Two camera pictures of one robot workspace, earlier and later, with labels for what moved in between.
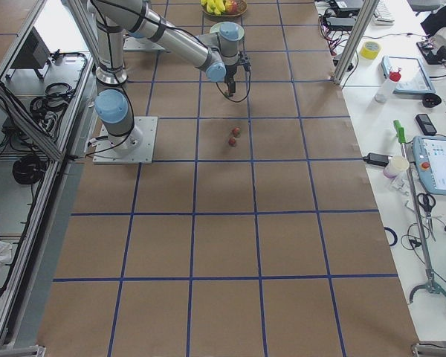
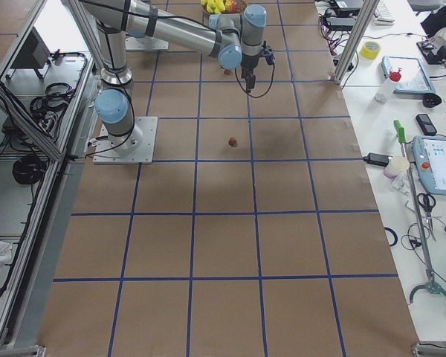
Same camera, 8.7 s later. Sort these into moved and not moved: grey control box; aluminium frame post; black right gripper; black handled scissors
Moved: black right gripper
Not moved: aluminium frame post; black handled scissors; grey control box
